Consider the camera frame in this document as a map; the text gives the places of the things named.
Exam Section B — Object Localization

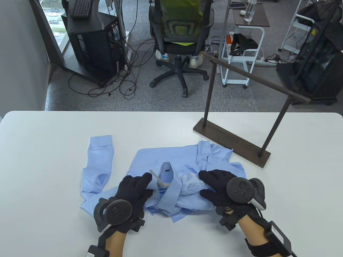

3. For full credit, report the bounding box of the person's left hand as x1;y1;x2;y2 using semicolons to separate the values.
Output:
109;173;154;236

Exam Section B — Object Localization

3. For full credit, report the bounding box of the person's right hand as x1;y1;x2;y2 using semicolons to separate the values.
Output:
198;170;259;232

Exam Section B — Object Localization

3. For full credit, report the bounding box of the grey plastic hanger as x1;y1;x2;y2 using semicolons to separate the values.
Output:
149;169;171;188

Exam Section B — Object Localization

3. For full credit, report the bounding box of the light blue long-sleeve shirt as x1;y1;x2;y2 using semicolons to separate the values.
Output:
80;135;247;224

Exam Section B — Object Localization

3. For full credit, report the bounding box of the person's left forearm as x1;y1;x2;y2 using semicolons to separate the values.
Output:
105;232;126;257

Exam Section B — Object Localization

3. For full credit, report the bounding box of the person's right forearm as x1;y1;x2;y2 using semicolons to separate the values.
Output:
237;216;271;257

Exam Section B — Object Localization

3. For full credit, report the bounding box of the black right hand controller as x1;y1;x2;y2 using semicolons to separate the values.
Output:
226;177;267;210

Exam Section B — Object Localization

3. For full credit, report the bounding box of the black hand controller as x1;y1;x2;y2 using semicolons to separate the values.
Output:
226;177;267;210
93;198;133;233

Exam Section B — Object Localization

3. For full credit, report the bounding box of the black left hand controller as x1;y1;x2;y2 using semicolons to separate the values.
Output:
93;198;133;233

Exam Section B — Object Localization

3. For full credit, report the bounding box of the dark wooden hanging rack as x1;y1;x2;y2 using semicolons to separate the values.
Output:
193;51;311;168

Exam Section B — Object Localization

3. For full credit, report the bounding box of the white rolling cart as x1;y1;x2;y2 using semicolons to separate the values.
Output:
221;26;265;89

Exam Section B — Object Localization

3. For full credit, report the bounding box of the white power strip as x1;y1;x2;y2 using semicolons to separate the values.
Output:
249;55;279;66

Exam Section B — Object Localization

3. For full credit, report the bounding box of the black mesh office chair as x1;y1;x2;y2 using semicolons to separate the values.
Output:
148;0;215;98

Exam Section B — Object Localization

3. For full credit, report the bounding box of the black headset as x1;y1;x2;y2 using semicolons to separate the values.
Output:
229;33;259;56

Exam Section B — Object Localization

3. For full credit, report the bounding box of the black computer cabinet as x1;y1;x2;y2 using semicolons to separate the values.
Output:
61;12;121;87

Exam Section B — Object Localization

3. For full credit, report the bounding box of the brown side table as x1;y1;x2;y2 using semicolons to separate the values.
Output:
218;0;270;73

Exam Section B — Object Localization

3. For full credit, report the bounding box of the clear water bottle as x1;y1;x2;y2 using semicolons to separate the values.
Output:
244;0;257;22

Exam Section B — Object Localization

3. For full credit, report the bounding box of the white shelf trolley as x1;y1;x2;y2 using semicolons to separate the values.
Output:
278;0;315;54

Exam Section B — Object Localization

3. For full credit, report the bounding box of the black keyboard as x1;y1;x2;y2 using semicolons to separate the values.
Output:
70;0;93;19

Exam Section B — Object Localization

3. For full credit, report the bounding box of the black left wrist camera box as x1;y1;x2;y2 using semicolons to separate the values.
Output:
86;245;110;257

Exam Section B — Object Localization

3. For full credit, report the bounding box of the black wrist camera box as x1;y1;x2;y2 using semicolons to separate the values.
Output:
265;221;292;257
86;245;110;257

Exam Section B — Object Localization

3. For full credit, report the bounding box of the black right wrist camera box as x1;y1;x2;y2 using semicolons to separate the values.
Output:
265;221;292;257

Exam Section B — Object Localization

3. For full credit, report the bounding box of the bundle of black floor cables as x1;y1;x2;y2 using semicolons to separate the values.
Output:
68;40;156;99

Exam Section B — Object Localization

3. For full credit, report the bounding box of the black covered enclosure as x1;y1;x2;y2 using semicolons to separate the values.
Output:
276;0;343;105

